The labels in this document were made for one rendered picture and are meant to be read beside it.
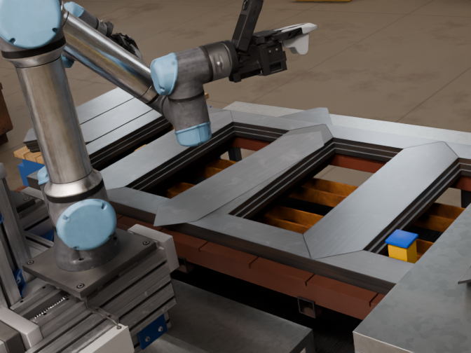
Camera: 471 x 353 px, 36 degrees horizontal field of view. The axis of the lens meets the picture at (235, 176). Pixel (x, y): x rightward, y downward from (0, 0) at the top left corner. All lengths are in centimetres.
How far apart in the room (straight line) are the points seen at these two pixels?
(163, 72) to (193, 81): 6
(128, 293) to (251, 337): 37
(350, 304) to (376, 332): 49
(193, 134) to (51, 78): 31
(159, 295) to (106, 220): 40
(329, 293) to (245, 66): 61
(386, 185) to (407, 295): 80
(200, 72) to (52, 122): 30
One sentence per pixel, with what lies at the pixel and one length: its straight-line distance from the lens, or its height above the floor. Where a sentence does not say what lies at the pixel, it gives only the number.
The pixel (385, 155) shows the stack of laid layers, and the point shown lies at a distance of 238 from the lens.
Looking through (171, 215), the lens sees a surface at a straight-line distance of 213.
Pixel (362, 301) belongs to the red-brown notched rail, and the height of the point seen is 82.
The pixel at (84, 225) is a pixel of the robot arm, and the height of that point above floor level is 121.
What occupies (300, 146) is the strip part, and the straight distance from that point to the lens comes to 243.
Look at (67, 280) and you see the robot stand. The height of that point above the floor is 104.
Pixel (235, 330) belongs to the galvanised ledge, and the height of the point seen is 68.
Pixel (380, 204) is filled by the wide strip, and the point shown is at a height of 87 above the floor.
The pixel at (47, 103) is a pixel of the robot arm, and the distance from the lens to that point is 137.
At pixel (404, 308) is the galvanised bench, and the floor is 105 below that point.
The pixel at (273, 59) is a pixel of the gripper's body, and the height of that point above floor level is 142.
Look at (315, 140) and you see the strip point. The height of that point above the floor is 87.
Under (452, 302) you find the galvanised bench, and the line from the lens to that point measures 134.
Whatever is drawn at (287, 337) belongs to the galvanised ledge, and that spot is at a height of 68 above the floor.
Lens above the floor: 186
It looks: 26 degrees down
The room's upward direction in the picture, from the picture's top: 10 degrees counter-clockwise
